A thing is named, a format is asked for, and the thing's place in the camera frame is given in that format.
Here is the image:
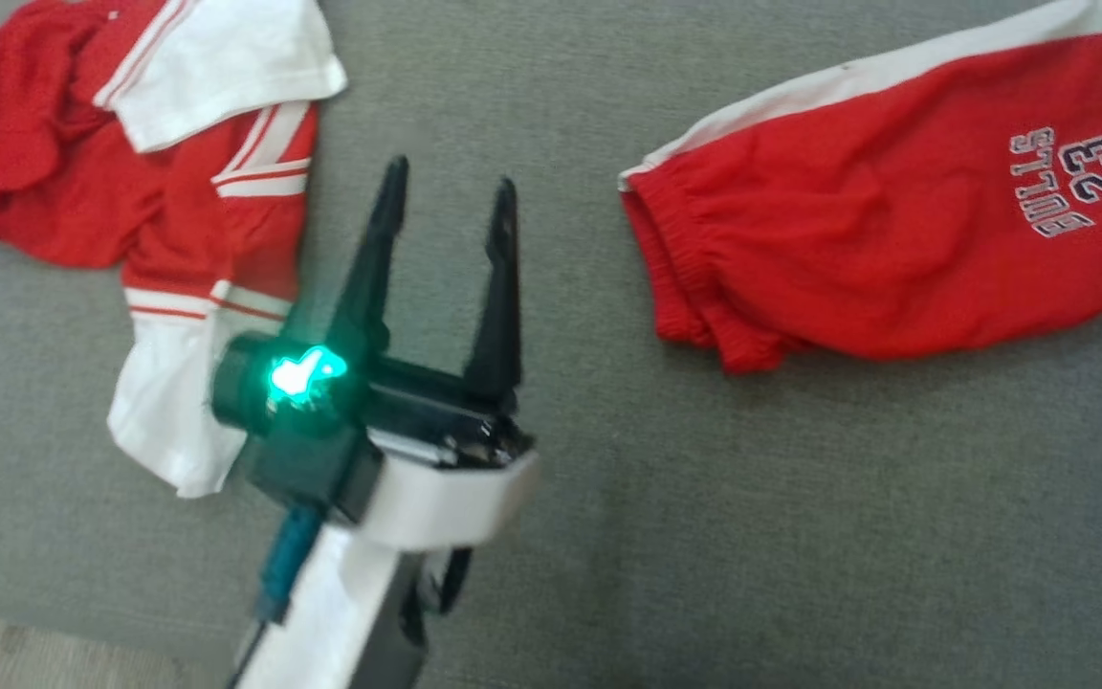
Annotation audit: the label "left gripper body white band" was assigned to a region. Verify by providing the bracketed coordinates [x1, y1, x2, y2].
[211, 330, 540, 553]

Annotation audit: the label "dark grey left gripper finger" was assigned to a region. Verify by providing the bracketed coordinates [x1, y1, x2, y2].
[461, 176, 525, 391]
[326, 155, 411, 363]

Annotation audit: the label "red white basketball shorts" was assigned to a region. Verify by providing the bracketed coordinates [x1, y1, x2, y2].
[618, 0, 1102, 376]

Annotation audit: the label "red white basketball jersey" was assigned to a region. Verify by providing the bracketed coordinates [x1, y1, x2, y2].
[0, 0, 349, 500]

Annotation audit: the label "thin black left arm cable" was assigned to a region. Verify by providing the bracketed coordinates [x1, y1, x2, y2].
[226, 502, 329, 689]

